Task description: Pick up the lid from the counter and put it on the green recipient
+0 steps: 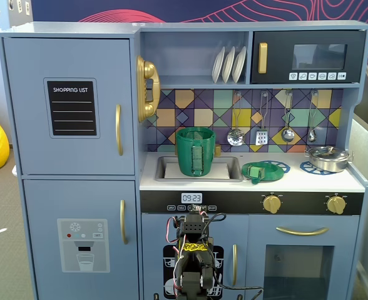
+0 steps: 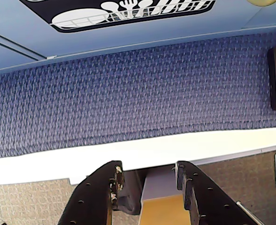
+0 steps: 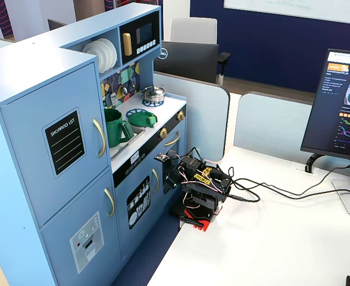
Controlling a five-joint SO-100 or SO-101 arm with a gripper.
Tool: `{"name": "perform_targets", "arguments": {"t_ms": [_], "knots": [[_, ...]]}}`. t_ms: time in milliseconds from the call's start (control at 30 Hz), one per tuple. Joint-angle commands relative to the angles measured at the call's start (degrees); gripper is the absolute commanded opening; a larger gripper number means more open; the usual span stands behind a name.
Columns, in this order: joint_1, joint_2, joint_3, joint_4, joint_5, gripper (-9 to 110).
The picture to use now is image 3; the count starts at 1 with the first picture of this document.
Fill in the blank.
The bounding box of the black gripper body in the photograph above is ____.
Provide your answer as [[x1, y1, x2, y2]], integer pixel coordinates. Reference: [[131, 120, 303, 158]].
[[164, 154, 191, 189]]

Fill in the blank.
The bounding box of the red and black table clamp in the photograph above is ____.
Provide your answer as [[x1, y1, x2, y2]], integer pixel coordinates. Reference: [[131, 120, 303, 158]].
[[168, 202, 218, 233]]

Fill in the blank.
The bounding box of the silver sink basin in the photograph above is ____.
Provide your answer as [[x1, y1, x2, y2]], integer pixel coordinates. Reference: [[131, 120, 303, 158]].
[[109, 126, 146, 162]]

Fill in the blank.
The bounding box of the light blue desk divider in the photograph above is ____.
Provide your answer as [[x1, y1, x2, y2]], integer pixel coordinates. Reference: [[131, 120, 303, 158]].
[[153, 72, 231, 162], [233, 91, 314, 156]]

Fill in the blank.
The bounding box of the green plastic pitcher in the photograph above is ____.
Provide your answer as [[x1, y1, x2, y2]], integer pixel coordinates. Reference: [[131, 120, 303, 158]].
[[104, 107, 135, 149]]

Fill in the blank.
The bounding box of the small metal pot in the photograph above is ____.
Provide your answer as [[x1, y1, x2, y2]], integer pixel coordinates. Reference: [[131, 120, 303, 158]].
[[140, 85, 168, 103]]

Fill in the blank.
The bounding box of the black Dell monitor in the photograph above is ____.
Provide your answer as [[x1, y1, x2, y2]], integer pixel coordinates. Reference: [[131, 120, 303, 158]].
[[153, 41, 220, 85]]

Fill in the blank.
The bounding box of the white toy plate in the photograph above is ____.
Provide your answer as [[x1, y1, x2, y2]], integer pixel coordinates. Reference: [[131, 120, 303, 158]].
[[88, 39, 112, 72], [82, 41, 102, 74], [99, 38, 118, 68]]

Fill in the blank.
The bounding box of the grey office chair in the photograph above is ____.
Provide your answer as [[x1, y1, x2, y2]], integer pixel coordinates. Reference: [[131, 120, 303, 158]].
[[169, 17, 231, 85]]

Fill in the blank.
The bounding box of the blue wooden toy kitchen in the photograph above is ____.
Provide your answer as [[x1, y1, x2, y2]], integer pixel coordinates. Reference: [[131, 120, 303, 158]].
[[0, 2, 188, 286]]

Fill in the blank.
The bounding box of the computer monitor with lit screen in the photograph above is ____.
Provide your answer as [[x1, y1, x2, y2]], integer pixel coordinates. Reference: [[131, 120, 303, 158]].
[[300, 48, 350, 217]]

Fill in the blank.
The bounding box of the white whiteboard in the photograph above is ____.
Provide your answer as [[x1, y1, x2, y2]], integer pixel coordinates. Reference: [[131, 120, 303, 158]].
[[223, 0, 350, 27]]

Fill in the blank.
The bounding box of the black cable holder bracket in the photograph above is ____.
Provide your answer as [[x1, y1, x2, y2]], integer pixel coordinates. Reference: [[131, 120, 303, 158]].
[[304, 153, 322, 173]]

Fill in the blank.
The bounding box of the black cable with plug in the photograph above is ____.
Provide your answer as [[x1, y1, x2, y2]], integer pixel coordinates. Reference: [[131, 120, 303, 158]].
[[230, 162, 350, 198]]

